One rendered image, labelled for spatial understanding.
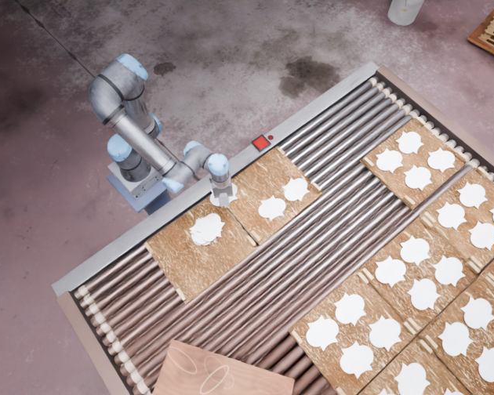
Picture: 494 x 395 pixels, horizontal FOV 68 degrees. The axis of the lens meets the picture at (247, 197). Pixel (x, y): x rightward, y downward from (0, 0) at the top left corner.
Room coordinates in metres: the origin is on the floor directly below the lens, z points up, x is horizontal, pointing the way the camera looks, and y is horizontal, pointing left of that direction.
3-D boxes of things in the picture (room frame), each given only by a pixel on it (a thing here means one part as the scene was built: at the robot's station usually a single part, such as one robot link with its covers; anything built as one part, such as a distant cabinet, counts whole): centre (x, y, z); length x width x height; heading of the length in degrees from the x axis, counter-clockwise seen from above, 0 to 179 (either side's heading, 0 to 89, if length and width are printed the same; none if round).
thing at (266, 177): (0.74, -0.11, 0.93); 0.41 x 0.35 x 0.02; 128
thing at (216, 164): (0.68, 0.11, 1.33); 0.09 x 0.08 x 0.11; 51
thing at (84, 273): (0.92, 0.05, 0.89); 2.08 x 0.09 x 0.06; 127
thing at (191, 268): (0.48, 0.22, 0.93); 0.41 x 0.35 x 0.02; 126
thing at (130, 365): (0.54, -0.23, 0.90); 1.95 x 0.05 x 0.05; 127
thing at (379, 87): (0.82, -0.02, 0.90); 1.95 x 0.05 x 0.05; 127
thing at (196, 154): (0.72, 0.19, 1.33); 0.11 x 0.11 x 0.08; 51
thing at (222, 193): (0.65, 0.10, 1.17); 0.12 x 0.09 x 0.16; 5
